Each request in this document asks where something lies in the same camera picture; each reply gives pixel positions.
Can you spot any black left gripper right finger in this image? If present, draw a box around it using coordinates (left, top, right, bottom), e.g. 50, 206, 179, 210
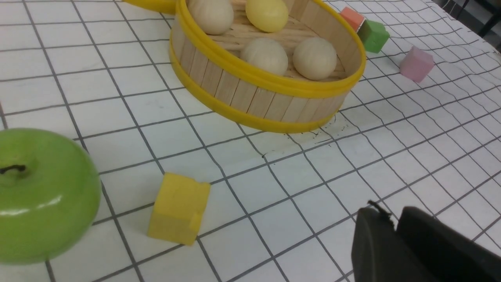
396, 206, 501, 282

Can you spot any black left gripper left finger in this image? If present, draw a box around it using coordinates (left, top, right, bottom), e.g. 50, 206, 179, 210
351, 200, 431, 282

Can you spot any cream bun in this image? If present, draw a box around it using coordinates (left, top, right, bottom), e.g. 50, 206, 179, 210
240, 38, 288, 76
187, 0, 234, 35
293, 37, 337, 81

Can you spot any yellow bun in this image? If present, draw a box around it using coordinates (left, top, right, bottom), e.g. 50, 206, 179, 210
245, 0, 289, 33

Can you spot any bamboo steamer tray yellow rim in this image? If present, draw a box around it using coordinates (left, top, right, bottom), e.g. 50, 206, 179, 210
169, 0, 366, 133

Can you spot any bamboo steamer lid yellow rim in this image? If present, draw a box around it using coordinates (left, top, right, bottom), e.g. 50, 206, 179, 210
123, 0, 177, 14

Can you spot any pink foam cube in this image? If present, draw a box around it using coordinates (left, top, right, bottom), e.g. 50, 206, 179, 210
399, 46, 435, 83

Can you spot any yellow foam cube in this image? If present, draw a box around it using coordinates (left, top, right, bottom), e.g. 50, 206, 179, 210
147, 172, 211, 245

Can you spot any green foam cube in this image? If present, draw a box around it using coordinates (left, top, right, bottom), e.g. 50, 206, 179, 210
357, 19, 390, 54

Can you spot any orange foam cube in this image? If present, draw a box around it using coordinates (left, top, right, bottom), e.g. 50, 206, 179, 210
340, 6, 365, 32

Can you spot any green plastic apple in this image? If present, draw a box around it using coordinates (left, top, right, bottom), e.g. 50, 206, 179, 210
0, 128, 102, 264

